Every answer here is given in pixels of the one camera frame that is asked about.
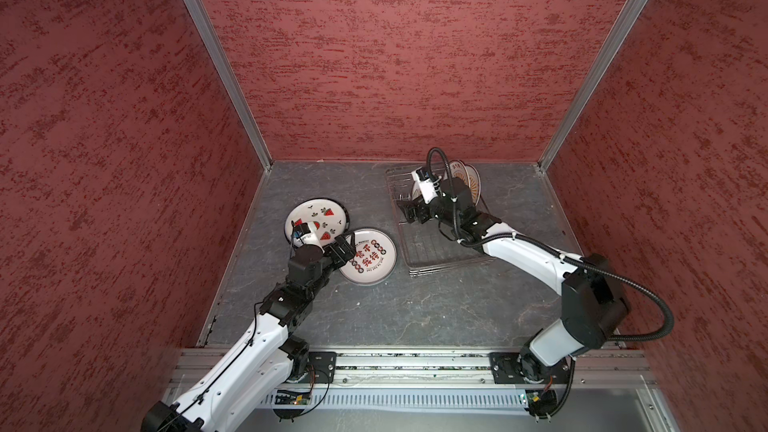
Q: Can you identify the plain white plate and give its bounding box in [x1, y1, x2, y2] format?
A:
[284, 198, 350, 247]

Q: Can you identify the white plate blue rim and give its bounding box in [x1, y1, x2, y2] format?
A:
[339, 228, 398, 286]

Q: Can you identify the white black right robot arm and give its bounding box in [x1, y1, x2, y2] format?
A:
[397, 168, 630, 383]

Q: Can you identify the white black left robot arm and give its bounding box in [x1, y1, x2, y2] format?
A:
[141, 232, 356, 431]

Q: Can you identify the orange sunburst green rim plate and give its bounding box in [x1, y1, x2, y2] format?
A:
[465, 164, 481, 205]

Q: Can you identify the left base circuit board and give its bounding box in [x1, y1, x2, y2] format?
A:
[272, 390, 314, 422]

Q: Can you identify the base circuit board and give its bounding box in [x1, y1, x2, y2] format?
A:
[272, 390, 314, 422]
[525, 390, 558, 420]

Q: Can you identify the right base circuit board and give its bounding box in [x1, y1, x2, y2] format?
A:
[525, 390, 558, 420]

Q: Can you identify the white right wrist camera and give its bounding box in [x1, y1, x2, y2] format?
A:
[411, 167, 438, 204]

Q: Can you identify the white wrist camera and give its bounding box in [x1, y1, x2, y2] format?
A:
[411, 167, 438, 204]
[290, 220, 320, 248]

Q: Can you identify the metal wire dish rack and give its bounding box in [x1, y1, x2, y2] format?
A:
[385, 163, 493, 277]

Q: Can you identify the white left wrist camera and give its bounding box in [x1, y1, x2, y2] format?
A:
[290, 220, 320, 248]

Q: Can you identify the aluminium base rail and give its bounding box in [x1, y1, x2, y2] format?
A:
[260, 347, 663, 415]

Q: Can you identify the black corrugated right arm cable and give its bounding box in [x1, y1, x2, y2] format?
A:
[425, 146, 676, 420]

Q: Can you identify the aluminium corner post right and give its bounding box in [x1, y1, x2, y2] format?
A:
[538, 0, 649, 174]

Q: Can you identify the aluminium corner post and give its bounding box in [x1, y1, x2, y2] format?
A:
[183, 0, 274, 173]
[538, 0, 649, 174]

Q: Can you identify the aluminium corner post left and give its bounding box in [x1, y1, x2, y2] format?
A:
[183, 0, 274, 173]

